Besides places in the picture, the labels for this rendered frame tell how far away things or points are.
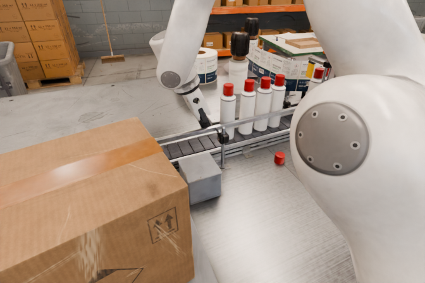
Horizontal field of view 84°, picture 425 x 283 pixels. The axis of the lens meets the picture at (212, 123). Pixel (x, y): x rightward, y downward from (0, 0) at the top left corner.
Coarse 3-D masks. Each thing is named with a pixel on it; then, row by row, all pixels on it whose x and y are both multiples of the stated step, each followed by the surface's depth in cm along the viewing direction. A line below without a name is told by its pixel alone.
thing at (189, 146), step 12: (288, 120) 96; (252, 132) 89; (264, 132) 89; (168, 144) 82; (180, 144) 82; (192, 144) 82; (204, 144) 82; (216, 144) 82; (228, 144) 83; (168, 156) 77; (180, 156) 77
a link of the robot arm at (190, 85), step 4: (196, 76) 67; (192, 80) 66; (196, 80) 67; (184, 84) 65; (188, 84) 66; (192, 84) 65; (196, 84) 67; (180, 88) 66; (184, 88) 66; (188, 88) 67; (192, 88) 68; (176, 92) 68; (180, 92) 67
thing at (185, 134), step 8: (272, 112) 85; (280, 112) 85; (288, 112) 87; (240, 120) 80; (248, 120) 81; (256, 120) 82; (208, 128) 76; (168, 136) 72; (176, 136) 73; (184, 136) 74
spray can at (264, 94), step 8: (264, 80) 79; (264, 88) 80; (264, 96) 81; (256, 104) 85; (264, 104) 83; (256, 112) 86; (264, 112) 84; (264, 120) 86; (256, 128) 89; (264, 128) 88
